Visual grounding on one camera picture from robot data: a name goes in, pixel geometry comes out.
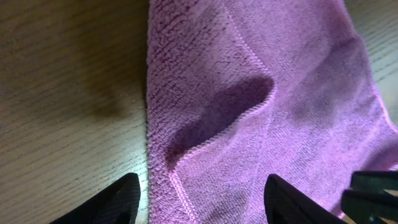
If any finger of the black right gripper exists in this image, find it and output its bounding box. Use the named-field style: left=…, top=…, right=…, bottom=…
left=341, top=190, right=397, bottom=223
left=350, top=171, right=397, bottom=192

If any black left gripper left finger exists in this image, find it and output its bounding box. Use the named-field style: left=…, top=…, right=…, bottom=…
left=50, top=173, right=141, bottom=224

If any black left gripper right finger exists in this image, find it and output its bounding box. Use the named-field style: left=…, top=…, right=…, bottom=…
left=264, top=174, right=345, bottom=224

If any purple microfiber cloth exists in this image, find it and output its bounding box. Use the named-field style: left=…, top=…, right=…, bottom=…
left=146, top=0, right=397, bottom=223

